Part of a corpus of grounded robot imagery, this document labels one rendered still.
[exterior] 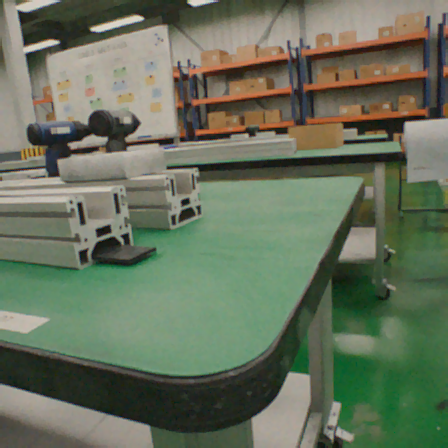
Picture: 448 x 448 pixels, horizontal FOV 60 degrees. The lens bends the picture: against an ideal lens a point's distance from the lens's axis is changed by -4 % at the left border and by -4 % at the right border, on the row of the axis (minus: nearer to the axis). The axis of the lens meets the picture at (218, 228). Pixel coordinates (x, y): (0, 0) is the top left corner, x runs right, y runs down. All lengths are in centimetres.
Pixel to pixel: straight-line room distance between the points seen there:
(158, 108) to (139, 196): 327
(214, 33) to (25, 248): 1185
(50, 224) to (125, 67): 367
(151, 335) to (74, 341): 6
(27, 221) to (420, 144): 375
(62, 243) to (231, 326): 27
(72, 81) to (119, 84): 61
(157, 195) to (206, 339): 38
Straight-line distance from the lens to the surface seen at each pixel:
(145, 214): 65
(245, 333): 29
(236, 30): 1200
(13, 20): 976
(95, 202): 55
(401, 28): 1024
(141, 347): 29
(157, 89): 391
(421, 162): 409
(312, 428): 110
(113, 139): 93
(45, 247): 53
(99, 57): 434
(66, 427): 120
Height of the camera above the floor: 92
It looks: 13 degrees down
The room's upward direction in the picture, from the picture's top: 6 degrees counter-clockwise
